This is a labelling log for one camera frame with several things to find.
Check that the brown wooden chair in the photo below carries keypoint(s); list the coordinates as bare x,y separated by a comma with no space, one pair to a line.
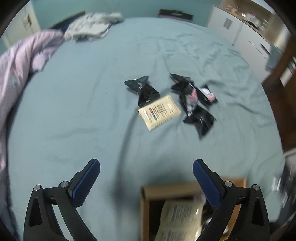
282,97

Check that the white cabinet with black handles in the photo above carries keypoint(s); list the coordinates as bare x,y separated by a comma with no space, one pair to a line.
249,43

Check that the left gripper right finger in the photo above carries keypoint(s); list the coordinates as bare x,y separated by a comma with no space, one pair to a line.
252,222

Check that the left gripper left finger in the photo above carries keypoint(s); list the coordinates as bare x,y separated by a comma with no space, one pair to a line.
41,222

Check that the brown cardboard box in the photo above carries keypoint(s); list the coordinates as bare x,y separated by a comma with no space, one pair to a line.
153,198

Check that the grey crumpled garment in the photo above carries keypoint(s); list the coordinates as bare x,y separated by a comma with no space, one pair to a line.
92,26

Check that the pile black white snack packet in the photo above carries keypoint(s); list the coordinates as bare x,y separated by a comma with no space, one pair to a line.
195,101

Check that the white door with handle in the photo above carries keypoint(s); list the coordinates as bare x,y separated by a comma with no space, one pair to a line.
23,25

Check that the black bag by wall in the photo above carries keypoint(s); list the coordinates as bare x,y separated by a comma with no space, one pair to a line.
175,14

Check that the lilac duvet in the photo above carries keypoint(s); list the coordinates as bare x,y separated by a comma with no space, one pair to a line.
24,58

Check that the beige sachet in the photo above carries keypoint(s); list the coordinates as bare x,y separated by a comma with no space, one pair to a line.
159,112
181,220

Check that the dark pillow at headboard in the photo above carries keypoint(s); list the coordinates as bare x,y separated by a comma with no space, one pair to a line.
64,24

